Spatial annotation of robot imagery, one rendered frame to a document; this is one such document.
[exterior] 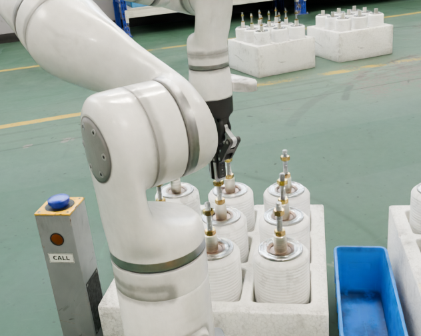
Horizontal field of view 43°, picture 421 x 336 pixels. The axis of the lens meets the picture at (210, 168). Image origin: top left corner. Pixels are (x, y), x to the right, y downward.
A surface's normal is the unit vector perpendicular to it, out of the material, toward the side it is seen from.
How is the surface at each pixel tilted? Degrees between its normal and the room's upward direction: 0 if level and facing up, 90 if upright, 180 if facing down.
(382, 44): 90
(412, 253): 0
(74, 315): 90
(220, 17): 107
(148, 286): 90
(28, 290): 0
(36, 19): 56
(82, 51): 83
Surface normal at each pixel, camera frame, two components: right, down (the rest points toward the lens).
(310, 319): -0.17, 0.39
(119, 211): -0.67, 0.37
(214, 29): 0.47, 0.49
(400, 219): -0.09, -0.92
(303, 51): 0.40, 0.32
